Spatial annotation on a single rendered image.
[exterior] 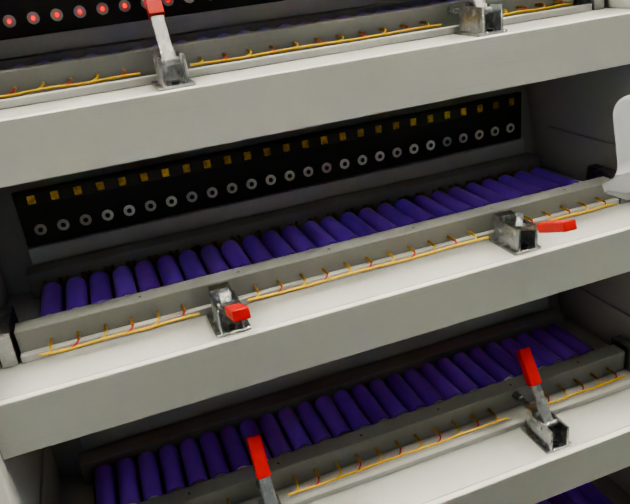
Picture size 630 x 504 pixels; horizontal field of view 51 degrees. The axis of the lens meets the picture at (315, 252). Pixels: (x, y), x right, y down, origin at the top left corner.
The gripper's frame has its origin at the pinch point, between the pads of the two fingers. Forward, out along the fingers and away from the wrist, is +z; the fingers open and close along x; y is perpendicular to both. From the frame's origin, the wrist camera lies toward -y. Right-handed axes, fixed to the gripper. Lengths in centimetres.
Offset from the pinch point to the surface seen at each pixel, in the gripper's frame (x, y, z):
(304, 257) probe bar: 18.7, 2.5, 18.5
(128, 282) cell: 33.4, 4.5, 22.9
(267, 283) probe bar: 22.4, 1.1, 18.8
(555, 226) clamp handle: 0.4, -0.7, 9.7
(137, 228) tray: 31.4, 10.0, 29.2
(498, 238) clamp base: 0.8, -0.2, 17.9
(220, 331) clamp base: 27.5, -1.7, 14.9
